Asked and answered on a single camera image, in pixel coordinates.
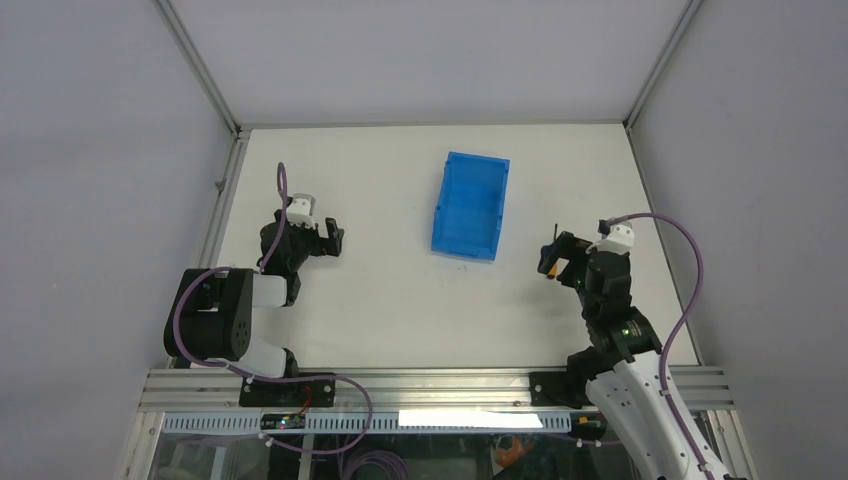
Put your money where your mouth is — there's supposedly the orange handled screwdriver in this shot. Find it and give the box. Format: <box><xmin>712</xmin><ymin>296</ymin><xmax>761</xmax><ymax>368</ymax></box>
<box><xmin>540</xmin><ymin>223</ymin><xmax>558</xmax><ymax>279</ymax></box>

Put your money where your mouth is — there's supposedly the perforated cable tray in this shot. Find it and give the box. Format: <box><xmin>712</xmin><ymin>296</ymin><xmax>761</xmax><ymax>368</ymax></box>
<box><xmin>163</xmin><ymin>410</ymin><xmax>571</xmax><ymax>436</ymax></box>

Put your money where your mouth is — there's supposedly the blue plastic bin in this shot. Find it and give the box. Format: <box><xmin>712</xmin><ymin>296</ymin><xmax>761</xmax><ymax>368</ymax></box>
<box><xmin>431</xmin><ymin>151</ymin><xmax>510</xmax><ymax>261</ymax></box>

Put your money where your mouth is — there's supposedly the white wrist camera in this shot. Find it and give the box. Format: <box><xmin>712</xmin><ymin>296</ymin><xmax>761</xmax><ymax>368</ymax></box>
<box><xmin>286</xmin><ymin>193</ymin><xmax>316</xmax><ymax>230</ymax></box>
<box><xmin>586</xmin><ymin>221</ymin><xmax>635</xmax><ymax>255</ymax></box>

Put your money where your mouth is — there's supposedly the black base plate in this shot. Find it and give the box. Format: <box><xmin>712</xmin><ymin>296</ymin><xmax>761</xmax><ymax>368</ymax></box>
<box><xmin>238</xmin><ymin>373</ymin><xmax>336</xmax><ymax>409</ymax></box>
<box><xmin>528</xmin><ymin>370</ymin><xmax>591</xmax><ymax>409</ymax></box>

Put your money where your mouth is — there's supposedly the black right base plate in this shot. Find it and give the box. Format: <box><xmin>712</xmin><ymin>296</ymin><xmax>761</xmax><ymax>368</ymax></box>
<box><xmin>528</xmin><ymin>370</ymin><xmax>591</xmax><ymax>409</ymax></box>

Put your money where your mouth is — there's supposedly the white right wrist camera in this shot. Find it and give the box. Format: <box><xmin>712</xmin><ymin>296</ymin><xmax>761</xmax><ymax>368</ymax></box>
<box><xmin>586</xmin><ymin>221</ymin><xmax>635</xmax><ymax>255</ymax></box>

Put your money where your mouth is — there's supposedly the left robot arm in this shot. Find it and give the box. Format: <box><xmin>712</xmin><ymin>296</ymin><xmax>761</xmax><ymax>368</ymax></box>
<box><xmin>163</xmin><ymin>211</ymin><xmax>344</xmax><ymax>406</ymax></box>

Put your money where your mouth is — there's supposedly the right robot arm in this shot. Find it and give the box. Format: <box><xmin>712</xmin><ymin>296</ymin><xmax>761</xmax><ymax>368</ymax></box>
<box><xmin>537</xmin><ymin>228</ymin><xmax>734</xmax><ymax>479</ymax></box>

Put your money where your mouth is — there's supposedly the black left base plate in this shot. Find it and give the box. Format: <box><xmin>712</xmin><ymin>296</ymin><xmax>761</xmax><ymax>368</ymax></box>
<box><xmin>238</xmin><ymin>373</ymin><xmax>336</xmax><ymax>409</ymax></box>

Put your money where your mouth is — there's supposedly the aluminium front rail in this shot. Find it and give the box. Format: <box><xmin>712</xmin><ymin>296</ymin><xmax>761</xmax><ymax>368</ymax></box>
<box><xmin>137</xmin><ymin>366</ymin><xmax>735</xmax><ymax>413</ymax></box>

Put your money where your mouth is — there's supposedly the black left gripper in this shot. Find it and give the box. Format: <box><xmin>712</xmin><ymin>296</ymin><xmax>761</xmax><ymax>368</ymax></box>
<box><xmin>275</xmin><ymin>210</ymin><xmax>342</xmax><ymax>272</ymax></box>

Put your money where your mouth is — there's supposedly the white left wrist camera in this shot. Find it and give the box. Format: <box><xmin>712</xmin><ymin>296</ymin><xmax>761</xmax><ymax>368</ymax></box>
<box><xmin>286</xmin><ymin>193</ymin><xmax>316</xmax><ymax>230</ymax></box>

